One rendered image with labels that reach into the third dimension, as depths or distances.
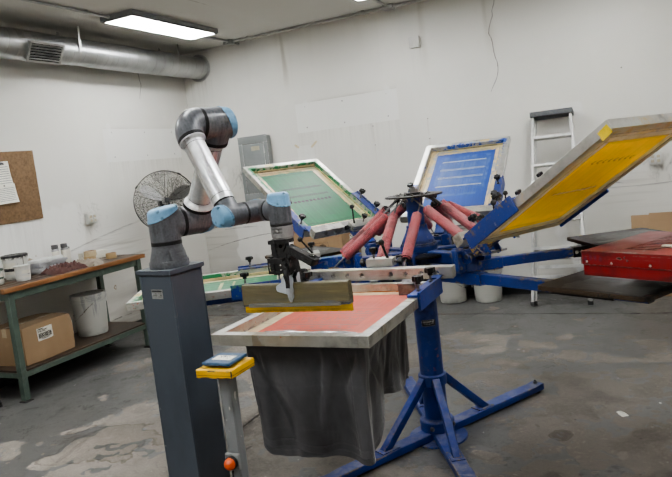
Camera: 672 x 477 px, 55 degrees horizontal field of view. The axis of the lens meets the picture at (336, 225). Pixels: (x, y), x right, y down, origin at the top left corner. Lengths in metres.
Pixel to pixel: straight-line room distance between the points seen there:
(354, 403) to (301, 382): 0.20
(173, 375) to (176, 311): 0.26
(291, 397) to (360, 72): 5.14
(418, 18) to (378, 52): 0.53
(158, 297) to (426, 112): 4.69
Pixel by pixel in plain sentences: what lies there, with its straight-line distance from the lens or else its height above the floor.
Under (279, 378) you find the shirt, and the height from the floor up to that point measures 0.81.
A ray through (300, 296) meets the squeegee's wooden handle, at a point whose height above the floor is 1.10.
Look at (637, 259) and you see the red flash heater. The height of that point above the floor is 1.09.
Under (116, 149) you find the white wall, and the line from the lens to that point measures 7.12.
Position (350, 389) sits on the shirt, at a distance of 2.19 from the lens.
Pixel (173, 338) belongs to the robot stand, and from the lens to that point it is 2.53.
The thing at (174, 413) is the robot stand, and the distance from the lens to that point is 2.65.
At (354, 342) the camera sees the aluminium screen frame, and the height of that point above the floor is 0.97.
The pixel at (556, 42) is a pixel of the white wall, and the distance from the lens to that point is 6.57.
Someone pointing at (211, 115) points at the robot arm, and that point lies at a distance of 2.36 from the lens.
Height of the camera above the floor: 1.53
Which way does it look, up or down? 6 degrees down
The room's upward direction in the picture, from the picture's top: 7 degrees counter-clockwise
